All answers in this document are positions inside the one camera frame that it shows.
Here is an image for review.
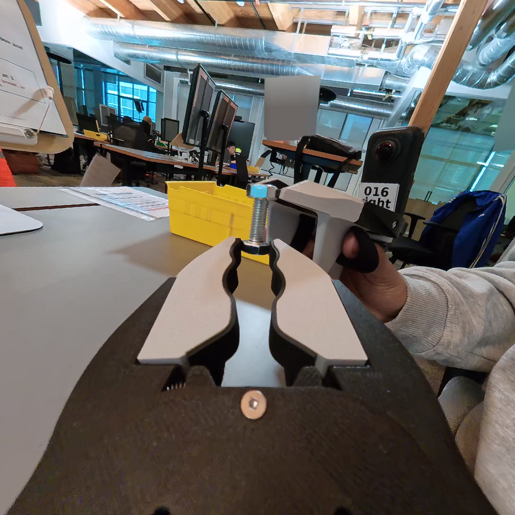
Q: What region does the silver air duct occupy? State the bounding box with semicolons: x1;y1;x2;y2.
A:
115;42;359;77
86;18;334;55

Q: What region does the white paper card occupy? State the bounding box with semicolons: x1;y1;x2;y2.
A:
80;154;121;187

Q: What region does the person's grey sweatshirt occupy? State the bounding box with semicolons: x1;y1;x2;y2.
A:
436;346;515;515

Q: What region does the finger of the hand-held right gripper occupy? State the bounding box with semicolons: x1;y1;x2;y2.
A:
263;180;365;279

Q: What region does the orange cone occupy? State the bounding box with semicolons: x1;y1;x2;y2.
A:
0;148;17;187

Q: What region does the black office chair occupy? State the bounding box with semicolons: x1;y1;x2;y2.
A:
388;213;447;268

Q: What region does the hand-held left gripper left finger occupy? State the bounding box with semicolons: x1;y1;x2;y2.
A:
136;236;242;385

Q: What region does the wooden pillar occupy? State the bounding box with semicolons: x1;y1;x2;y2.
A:
408;0;495;133

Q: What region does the person's right forearm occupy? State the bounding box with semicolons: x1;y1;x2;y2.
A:
384;262;515;373

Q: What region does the blue jacket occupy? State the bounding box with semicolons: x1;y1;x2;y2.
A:
420;190;507;268

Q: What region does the black bag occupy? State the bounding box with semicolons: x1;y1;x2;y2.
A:
298;135;363;161

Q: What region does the grey desk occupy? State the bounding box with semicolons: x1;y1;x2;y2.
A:
0;186;282;512

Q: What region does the silver hex bolt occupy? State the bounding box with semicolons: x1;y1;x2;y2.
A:
240;185;278;256

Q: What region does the long wooden office desk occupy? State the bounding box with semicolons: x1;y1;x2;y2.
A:
94;142;270;182

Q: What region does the wooden document board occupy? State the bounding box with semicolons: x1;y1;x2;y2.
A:
0;0;75;153

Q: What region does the laminated paper sheet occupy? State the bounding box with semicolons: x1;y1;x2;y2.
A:
57;186;170;221

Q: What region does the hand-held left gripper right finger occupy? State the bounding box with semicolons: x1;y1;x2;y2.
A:
267;238;370;387

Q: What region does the printed instruction sheet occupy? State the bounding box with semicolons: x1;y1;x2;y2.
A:
0;0;67;135

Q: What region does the wooden standing desk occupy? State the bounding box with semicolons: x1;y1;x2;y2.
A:
262;139;363;187

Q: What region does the person's right hand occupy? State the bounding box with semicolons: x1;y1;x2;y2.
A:
301;231;410;323

